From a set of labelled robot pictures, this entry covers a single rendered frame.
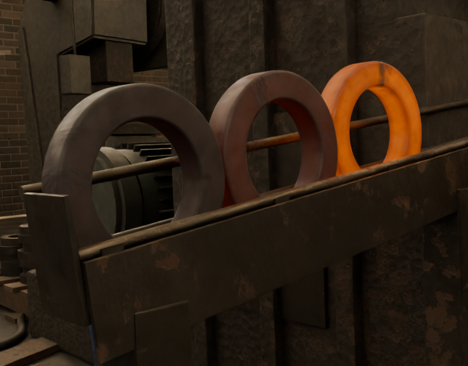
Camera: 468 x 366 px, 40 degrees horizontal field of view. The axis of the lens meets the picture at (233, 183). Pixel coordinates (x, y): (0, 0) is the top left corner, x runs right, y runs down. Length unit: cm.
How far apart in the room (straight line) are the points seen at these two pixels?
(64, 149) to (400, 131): 50
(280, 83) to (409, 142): 26
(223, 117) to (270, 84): 7
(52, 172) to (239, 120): 21
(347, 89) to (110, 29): 467
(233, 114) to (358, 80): 22
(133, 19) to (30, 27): 92
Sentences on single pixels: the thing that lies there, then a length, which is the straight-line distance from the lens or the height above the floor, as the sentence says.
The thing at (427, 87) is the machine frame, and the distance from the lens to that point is 110.
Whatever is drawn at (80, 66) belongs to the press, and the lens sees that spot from 519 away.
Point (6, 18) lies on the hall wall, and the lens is 729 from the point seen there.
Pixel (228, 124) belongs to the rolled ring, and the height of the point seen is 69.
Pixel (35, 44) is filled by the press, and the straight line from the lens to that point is 586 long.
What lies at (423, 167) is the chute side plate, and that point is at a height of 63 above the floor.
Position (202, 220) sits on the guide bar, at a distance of 59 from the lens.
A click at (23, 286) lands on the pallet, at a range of 270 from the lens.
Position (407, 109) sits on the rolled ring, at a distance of 89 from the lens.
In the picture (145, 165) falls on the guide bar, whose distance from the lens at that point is 66.
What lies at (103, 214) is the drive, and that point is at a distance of 200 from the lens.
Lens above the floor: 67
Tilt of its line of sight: 3 degrees down
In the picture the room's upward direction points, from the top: 2 degrees counter-clockwise
